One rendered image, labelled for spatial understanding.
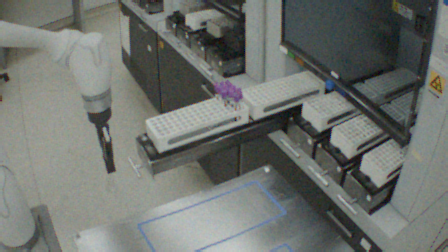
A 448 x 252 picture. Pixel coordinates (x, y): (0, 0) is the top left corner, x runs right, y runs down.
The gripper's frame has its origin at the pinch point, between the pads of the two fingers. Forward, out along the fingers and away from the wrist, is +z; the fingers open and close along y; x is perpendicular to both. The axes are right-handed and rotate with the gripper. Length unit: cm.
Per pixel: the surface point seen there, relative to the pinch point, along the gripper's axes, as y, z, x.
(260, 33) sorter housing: 22, -16, -66
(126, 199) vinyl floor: 62, 80, -15
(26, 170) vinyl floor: 115, 80, 42
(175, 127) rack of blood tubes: -2.6, -6.7, -21.8
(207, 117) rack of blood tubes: -2.5, -6.4, -32.0
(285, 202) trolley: -39, -2, -34
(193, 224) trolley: -34.4, -2.1, -11.0
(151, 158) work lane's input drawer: -5.5, -1.1, -12.3
